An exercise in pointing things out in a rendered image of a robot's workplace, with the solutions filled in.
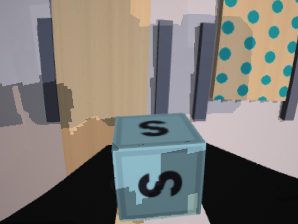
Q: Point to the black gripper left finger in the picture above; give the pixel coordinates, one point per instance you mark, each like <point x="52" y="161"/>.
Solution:
<point x="87" y="196"/>

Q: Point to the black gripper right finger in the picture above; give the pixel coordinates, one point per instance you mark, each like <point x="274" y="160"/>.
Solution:
<point x="236" y="191"/>

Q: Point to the light blue cube with black s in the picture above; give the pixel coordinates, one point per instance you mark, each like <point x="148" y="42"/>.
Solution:
<point x="159" y="165"/>

